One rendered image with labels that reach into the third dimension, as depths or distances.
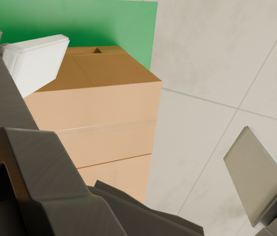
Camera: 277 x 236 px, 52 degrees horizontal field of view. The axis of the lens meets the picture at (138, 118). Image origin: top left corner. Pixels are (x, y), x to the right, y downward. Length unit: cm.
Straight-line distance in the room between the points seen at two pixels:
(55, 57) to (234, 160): 13
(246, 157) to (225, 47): 200
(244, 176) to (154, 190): 238
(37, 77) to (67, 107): 100
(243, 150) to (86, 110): 103
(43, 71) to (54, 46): 2
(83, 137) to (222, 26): 127
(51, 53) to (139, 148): 125
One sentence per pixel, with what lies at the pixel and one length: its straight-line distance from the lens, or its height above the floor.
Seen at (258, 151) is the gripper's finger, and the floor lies 146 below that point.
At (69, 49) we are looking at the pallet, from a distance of 163.
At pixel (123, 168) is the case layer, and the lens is 144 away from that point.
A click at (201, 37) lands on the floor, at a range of 201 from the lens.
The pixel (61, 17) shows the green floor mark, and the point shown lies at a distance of 160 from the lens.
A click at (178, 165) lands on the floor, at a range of 249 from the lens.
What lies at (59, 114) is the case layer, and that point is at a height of 54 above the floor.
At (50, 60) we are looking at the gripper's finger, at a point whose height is 139.
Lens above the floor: 155
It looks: 51 degrees down
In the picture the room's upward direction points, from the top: 140 degrees clockwise
